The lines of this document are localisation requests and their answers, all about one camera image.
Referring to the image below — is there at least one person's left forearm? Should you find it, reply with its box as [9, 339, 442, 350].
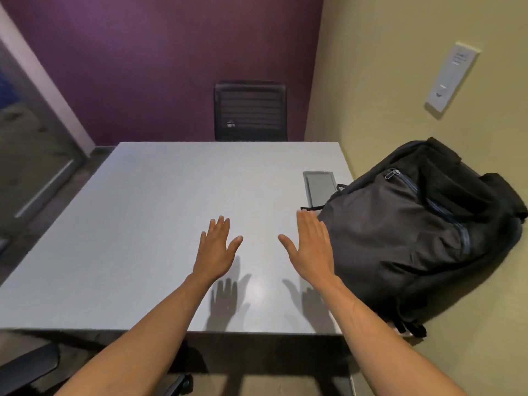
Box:
[56, 272, 218, 396]

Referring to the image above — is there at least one black backpack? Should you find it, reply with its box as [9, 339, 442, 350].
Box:
[300, 136, 528, 339]

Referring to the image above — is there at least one white wall plate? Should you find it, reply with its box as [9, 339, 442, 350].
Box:
[424, 41, 482, 120]

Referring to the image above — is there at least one glass door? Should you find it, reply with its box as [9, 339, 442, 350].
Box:
[0, 3, 96, 254]

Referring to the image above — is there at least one person's right hand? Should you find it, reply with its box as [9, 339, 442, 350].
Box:
[277, 208, 337, 285]

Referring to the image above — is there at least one black mesh-back chair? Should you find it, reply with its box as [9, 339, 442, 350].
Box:
[213, 80, 289, 142]

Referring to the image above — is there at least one grey table cable hatch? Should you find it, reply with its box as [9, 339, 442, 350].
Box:
[302, 170, 339, 211]

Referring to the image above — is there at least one black office chair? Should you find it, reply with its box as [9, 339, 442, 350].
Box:
[0, 340, 194, 396]

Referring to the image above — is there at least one person's left hand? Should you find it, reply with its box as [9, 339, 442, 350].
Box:
[191, 214, 245, 283]

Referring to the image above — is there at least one person's right forearm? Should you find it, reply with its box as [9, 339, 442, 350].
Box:
[312, 275, 469, 396]

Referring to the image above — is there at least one grey table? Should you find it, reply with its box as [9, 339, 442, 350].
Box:
[0, 140, 356, 337]

